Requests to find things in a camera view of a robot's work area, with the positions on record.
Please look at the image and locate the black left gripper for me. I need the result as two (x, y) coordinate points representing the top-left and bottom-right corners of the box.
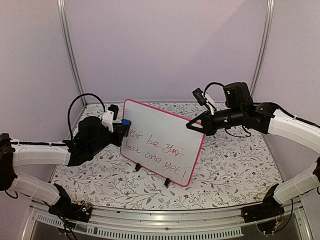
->
(88, 123), (127, 156)

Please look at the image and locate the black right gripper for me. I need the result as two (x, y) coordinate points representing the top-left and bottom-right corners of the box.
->
(185, 107), (244, 137)

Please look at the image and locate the blue whiteboard eraser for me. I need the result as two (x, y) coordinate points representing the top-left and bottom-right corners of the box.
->
(121, 119), (132, 129)

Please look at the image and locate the pink framed whiteboard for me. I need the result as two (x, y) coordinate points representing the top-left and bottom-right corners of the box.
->
(120, 99), (205, 187)

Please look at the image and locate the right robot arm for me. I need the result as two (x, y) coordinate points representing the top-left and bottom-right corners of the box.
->
(186, 82), (320, 223)

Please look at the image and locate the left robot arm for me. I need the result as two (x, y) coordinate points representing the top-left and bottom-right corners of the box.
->
(0, 116), (132, 218)

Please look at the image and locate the black stand foot left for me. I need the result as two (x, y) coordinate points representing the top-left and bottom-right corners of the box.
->
(134, 163), (142, 172)

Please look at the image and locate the floral table mat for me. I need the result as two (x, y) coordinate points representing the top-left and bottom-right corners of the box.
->
(51, 127), (282, 211)

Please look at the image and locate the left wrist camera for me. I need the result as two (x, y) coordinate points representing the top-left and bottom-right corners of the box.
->
(101, 104), (119, 133)

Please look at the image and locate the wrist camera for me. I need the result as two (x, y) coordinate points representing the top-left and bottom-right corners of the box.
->
(192, 88), (217, 115)
(101, 104), (119, 133)

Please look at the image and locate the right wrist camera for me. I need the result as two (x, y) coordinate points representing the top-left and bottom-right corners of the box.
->
(192, 88), (217, 115)

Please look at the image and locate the right black cable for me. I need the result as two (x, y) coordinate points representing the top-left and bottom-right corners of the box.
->
(203, 82), (252, 138)

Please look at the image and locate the left black sleeved cable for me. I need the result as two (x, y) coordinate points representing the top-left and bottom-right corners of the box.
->
(66, 93), (107, 141)

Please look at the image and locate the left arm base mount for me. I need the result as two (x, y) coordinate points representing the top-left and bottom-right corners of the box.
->
(48, 197), (93, 223)

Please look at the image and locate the front aluminium rail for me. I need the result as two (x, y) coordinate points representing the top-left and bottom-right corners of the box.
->
(25, 201), (314, 240)

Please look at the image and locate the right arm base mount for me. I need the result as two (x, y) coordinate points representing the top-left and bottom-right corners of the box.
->
(241, 203), (285, 235)

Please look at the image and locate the right aluminium frame post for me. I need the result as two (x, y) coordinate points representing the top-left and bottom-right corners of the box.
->
(249, 0), (275, 96)

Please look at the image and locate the aluminium frame post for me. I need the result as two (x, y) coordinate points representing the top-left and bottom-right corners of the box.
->
(249, 0), (275, 96)
(56, 0), (85, 95)

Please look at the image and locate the left aluminium frame post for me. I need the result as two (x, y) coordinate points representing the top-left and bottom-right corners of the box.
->
(56, 0), (85, 95)

